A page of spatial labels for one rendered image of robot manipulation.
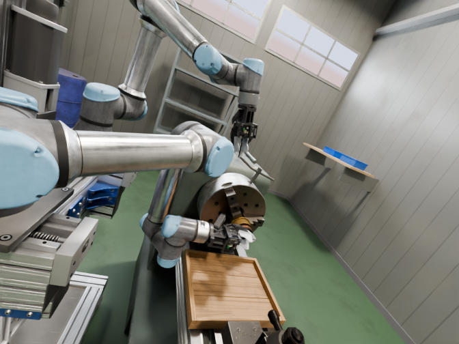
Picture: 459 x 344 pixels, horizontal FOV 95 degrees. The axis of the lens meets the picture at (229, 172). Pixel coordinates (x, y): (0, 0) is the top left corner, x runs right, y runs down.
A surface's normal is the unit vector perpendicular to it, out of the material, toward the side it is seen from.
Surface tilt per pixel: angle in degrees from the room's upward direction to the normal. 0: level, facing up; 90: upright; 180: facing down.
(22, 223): 0
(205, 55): 90
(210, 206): 90
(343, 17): 90
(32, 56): 90
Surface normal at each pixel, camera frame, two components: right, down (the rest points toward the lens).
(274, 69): 0.15, 0.37
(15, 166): 0.59, 0.49
